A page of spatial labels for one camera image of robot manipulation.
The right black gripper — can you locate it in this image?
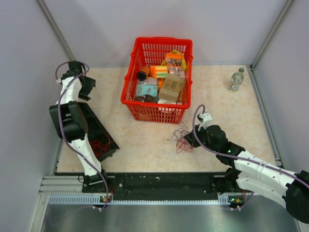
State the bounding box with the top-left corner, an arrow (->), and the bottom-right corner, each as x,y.
184,123 -> 219,153

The red blue wire bundle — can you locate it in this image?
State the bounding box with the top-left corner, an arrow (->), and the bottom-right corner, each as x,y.
166,122 -> 194,154

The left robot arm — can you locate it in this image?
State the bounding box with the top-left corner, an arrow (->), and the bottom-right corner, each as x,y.
49,61 -> 110,192

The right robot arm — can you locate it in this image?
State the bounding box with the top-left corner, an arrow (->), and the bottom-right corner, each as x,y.
184,125 -> 309,223

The black divided tray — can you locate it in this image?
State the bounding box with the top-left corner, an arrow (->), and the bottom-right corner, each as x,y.
78,102 -> 120,162

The brown cardboard box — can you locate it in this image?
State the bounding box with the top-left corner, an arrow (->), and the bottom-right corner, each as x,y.
158,73 -> 185,102

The brown wrapped package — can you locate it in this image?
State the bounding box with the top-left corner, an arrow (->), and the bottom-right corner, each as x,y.
134,94 -> 157,103

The teal tissue box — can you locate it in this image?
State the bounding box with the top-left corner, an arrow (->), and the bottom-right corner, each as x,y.
136,78 -> 158,97

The orange black bottle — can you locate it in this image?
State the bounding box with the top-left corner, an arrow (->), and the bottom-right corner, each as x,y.
137,66 -> 150,81

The red plastic basket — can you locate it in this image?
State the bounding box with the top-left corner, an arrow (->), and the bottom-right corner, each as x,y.
120,36 -> 194,125

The pink white packet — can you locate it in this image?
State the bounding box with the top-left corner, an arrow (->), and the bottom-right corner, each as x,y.
167,66 -> 185,78

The clear glass bottle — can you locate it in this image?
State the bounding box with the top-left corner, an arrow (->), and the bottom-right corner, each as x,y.
228,68 -> 244,92

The striped sponge pack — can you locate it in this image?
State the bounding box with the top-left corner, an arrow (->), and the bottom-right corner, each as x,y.
150,65 -> 169,79

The yellow bag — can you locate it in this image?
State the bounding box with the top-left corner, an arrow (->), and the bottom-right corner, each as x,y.
161,49 -> 186,71

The orange snack box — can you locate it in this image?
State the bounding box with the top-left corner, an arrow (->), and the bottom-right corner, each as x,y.
165,53 -> 183,66

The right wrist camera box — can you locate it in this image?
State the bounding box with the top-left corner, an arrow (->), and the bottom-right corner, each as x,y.
197,113 -> 212,131

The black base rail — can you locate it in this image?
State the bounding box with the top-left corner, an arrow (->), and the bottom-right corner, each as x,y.
82,172 -> 244,201

